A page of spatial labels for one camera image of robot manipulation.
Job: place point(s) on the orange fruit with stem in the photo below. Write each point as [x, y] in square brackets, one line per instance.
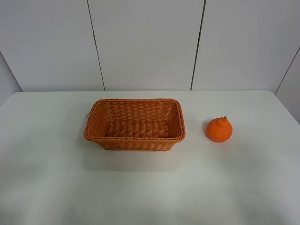
[219, 129]

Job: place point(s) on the orange woven rectangular basket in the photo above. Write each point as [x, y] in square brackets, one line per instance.
[135, 124]

